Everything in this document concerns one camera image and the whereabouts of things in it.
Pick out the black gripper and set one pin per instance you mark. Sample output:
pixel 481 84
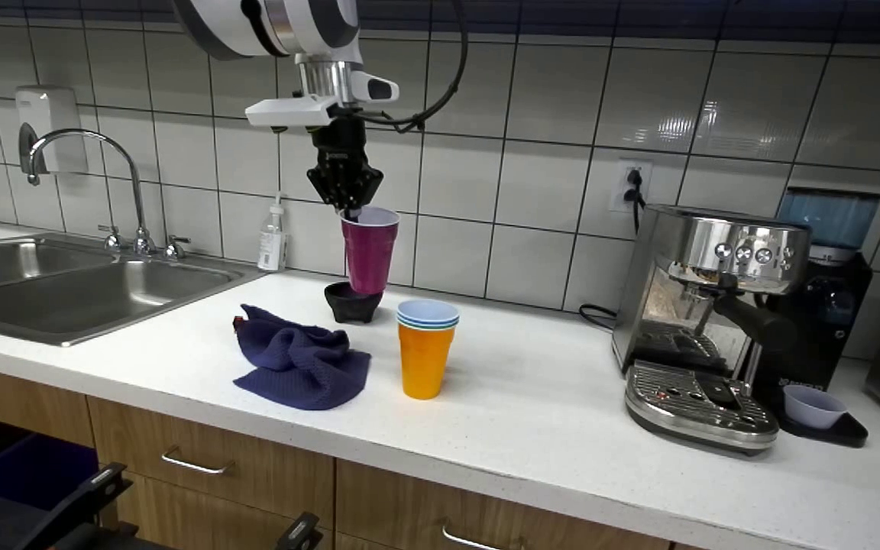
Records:
pixel 339 141

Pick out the magenta plastic cup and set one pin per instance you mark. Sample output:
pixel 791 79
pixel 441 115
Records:
pixel 370 261

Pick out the clear soap pump bottle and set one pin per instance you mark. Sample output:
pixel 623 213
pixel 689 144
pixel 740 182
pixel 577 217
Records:
pixel 273 247

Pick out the black bowl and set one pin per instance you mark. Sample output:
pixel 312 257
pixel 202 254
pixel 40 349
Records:
pixel 342 306

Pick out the navy blue cloth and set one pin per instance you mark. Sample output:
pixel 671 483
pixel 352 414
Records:
pixel 299 362

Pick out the orange plastic cup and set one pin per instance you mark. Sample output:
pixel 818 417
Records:
pixel 427 362

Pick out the chrome faucet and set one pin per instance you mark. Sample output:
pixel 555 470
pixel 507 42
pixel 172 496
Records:
pixel 136 193

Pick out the wooden drawer front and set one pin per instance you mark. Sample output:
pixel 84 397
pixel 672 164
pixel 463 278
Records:
pixel 258 460
pixel 397 509

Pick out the black power plug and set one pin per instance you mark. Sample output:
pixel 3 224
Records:
pixel 633 188

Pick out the stainless steel sink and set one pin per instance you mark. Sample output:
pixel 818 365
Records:
pixel 75 294

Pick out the stainless steel espresso machine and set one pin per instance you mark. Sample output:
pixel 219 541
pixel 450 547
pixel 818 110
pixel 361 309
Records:
pixel 705 306

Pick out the wooden cabinet panel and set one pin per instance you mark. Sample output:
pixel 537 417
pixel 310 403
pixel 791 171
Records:
pixel 15 403

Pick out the blue storage bin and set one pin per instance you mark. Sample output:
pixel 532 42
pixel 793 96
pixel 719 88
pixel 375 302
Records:
pixel 31 470

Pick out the black coffee grinder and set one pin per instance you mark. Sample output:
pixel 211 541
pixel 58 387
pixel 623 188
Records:
pixel 827 294

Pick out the small pale cup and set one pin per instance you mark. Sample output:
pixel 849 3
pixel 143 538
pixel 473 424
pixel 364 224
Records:
pixel 812 404

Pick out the black knock tray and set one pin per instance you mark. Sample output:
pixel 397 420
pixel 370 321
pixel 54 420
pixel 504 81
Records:
pixel 850 431

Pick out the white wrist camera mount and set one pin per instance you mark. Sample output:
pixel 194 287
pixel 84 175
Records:
pixel 303 109

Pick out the white wall power outlet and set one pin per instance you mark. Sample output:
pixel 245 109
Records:
pixel 620 188

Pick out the white wall soap dispenser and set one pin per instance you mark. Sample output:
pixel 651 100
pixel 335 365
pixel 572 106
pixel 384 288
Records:
pixel 54 110

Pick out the black chair frame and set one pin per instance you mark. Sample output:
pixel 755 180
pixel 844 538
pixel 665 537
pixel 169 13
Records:
pixel 61 509

